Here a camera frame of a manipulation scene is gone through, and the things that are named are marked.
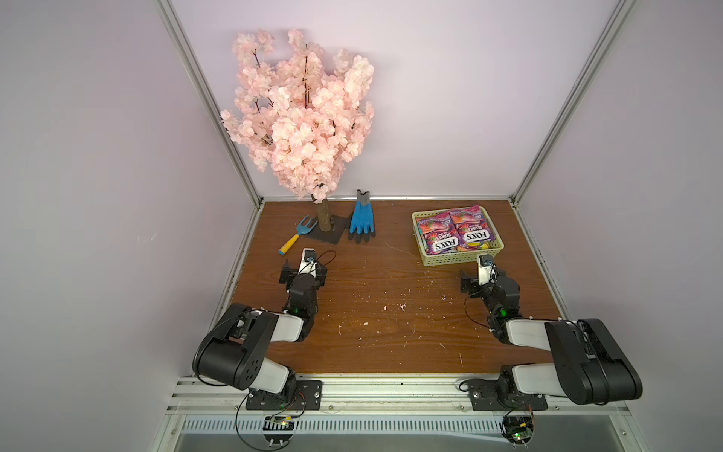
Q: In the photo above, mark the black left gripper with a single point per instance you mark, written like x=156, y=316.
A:
x=287, y=277

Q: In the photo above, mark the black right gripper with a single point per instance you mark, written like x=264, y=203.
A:
x=468, y=282

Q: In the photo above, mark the purple candy bag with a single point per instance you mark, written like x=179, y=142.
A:
x=439, y=234
x=473, y=229

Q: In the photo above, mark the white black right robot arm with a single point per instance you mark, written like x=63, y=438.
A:
x=588, y=366

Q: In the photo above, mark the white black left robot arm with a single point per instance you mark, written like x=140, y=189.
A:
x=234, y=352

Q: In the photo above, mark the light green plastic basket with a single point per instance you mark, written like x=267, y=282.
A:
x=456, y=257

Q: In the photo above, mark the teal yellow garden fork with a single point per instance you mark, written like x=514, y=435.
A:
x=305, y=226

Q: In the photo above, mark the blue black garden glove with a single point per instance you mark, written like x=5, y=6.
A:
x=362, y=225

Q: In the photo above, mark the left green circuit board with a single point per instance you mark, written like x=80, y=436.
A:
x=278, y=430

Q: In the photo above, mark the green circuit board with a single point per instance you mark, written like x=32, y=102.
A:
x=518, y=430
x=278, y=430

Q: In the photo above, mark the right green circuit board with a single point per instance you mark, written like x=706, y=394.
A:
x=518, y=430

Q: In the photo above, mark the pink blossom artificial tree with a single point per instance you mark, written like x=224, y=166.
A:
x=298, y=119

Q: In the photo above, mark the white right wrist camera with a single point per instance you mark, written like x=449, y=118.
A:
x=486, y=270

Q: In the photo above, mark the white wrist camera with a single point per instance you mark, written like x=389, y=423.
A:
x=308, y=262
x=486, y=270

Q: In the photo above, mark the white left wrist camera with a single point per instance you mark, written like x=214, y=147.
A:
x=308, y=262

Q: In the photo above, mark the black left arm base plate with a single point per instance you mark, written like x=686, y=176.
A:
x=300, y=395

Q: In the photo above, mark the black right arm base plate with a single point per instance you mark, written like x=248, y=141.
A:
x=486, y=395

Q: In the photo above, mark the aluminium mounting rail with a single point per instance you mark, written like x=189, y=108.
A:
x=388, y=412

